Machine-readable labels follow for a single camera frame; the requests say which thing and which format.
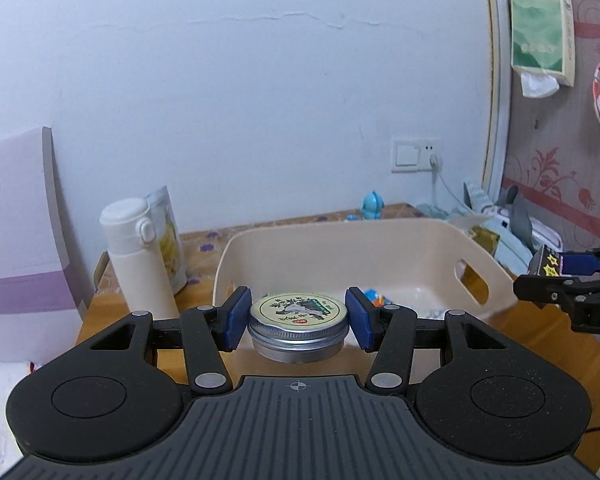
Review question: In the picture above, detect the small dark star box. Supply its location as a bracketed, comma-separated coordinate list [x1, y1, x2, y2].
[528, 244, 569, 279]

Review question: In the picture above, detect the white wall socket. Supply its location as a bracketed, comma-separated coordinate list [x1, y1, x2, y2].
[420, 142, 442, 170]

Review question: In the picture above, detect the round metal tin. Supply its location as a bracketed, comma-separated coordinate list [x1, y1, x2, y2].
[247, 292, 351, 364]

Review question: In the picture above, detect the shark plush toy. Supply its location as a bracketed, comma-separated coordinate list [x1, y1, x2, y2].
[416, 181, 538, 273]

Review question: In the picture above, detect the hanging green tissue pack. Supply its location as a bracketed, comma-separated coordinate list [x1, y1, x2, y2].
[509, 0, 577, 99]

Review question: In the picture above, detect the white thermos bottle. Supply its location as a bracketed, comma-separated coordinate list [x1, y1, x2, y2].
[98, 198, 182, 322]

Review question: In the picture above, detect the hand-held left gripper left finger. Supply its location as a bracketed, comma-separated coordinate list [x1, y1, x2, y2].
[70, 286, 252, 395]

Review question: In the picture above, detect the white wall switch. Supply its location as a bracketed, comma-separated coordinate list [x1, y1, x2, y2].
[392, 140, 424, 171]

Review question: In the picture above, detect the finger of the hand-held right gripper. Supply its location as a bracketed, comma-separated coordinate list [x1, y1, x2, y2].
[561, 242, 600, 277]
[512, 274, 600, 333]

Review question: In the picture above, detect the white purple board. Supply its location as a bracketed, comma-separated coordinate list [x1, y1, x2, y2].
[0, 127, 89, 367]

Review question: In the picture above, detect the white handheld device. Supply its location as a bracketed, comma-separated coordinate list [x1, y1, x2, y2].
[500, 209, 564, 252]

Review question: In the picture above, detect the beige plastic basket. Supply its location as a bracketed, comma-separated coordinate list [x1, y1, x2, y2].
[211, 216, 520, 356]

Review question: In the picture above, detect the floral patterned headboard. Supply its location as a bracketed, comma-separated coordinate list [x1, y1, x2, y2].
[482, 0, 600, 261]

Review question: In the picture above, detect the white printed cloth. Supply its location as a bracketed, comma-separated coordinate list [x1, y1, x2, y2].
[0, 359, 37, 477]

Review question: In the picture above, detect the blue toy figure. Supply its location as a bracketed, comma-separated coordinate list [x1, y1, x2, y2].
[362, 190, 385, 222]

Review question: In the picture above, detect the gold cardboard box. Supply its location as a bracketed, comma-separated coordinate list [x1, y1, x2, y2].
[471, 226, 502, 257]

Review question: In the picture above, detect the colourful cartoon tissue pack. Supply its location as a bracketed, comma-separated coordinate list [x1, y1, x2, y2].
[358, 286, 397, 309]

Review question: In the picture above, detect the white plug with cable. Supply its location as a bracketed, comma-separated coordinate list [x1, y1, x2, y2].
[428, 154, 470, 212]

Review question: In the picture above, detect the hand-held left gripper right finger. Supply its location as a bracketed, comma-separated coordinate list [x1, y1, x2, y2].
[345, 287, 528, 396]

